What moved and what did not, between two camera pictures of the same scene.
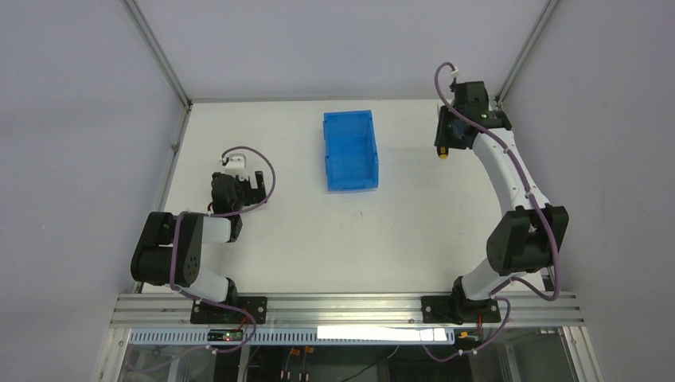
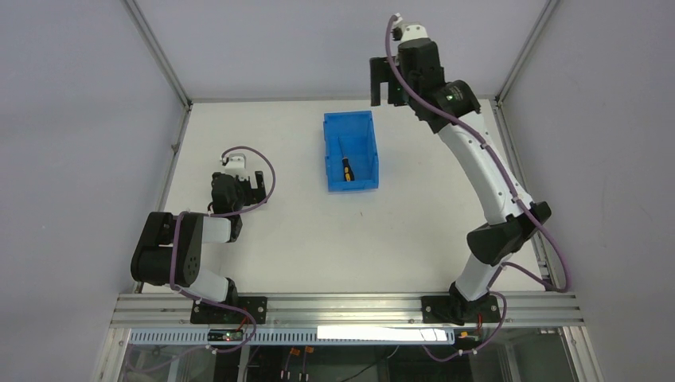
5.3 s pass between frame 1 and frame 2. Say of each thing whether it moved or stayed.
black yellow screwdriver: moved
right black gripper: moved
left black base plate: stayed
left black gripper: stayed
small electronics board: stayed
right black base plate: stayed
